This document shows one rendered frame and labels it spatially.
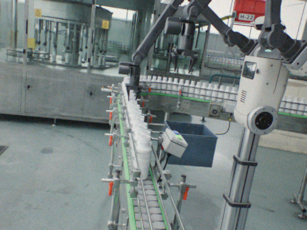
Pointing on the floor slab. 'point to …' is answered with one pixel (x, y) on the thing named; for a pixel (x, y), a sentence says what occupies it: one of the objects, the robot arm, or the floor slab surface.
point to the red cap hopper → (248, 5)
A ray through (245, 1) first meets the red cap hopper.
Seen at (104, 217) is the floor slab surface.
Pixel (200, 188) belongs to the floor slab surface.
